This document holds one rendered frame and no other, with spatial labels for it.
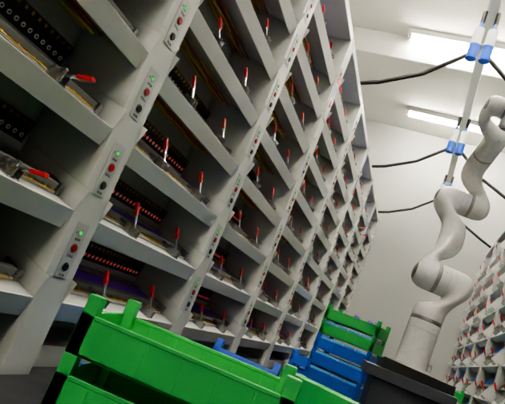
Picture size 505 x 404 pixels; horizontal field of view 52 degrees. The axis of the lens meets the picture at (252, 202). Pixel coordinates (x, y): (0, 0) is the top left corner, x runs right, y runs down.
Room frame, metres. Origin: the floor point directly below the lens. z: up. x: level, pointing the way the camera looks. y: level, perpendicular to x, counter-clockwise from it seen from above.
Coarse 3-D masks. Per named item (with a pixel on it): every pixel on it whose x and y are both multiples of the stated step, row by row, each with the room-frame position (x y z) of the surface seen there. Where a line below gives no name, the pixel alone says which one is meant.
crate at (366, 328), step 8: (328, 312) 2.80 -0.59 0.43; (336, 312) 2.78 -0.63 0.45; (336, 320) 2.77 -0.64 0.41; (344, 320) 2.75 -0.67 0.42; (352, 320) 2.73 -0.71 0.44; (360, 320) 2.71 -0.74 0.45; (352, 328) 2.77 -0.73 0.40; (360, 328) 2.70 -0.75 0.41; (368, 328) 2.68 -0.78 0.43; (376, 328) 2.66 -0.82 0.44; (376, 336) 2.65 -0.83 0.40; (384, 336) 2.75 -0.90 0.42
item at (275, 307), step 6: (264, 288) 2.67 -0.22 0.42; (258, 294) 2.49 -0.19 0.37; (264, 294) 2.66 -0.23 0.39; (270, 294) 3.09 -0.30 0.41; (276, 294) 2.92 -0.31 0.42; (258, 300) 2.53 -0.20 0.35; (264, 300) 2.66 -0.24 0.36; (270, 300) 2.98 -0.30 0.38; (276, 300) 2.92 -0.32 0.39; (258, 306) 2.60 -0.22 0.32; (264, 306) 2.68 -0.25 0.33; (270, 306) 2.77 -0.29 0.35; (276, 306) 2.90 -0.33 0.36; (282, 306) 3.06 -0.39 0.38; (270, 312) 2.84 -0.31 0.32; (276, 312) 2.94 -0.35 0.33; (282, 312) 3.06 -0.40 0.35
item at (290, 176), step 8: (272, 120) 1.84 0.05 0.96; (264, 136) 1.87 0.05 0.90; (264, 144) 1.91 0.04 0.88; (272, 144) 1.96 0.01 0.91; (256, 152) 2.18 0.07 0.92; (264, 152) 2.20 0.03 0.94; (272, 152) 2.01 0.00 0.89; (264, 160) 2.25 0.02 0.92; (272, 160) 2.05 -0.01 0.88; (280, 160) 2.11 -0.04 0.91; (272, 168) 2.42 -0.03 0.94; (280, 168) 2.16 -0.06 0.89; (288, 176) 2.29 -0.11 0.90; (296, 176) 2.40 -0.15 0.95; (288, 184) 2.35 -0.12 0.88
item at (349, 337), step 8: (320, 328) 2.81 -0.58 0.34; (328, 328) 2.79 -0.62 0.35; (336, 328) 2.77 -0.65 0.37; (336, 336) 2.76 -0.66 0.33; (344, 336) 2.74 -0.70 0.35; (352, 336) 2.71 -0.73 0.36; (352, 344) 2.71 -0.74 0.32; (360, 344) 2.68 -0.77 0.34; (368, 344) 2.66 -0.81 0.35; (376, 344) 2.68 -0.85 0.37; (384, 344) 2.80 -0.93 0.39; (376, 352) 2.72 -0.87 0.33
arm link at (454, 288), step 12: (444, 276) 1.96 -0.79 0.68; (456, 276) 1.96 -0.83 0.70; (444, 288) 1.97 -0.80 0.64; (456, 288) 1.96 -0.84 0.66; (468, 288) 1.95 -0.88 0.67; (444, 300) 1.98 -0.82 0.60; (456, 300) 1.95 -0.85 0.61; (420, 312) 1.98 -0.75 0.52; (432, 312) 1.96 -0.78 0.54; (444, 312) 1.97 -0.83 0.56
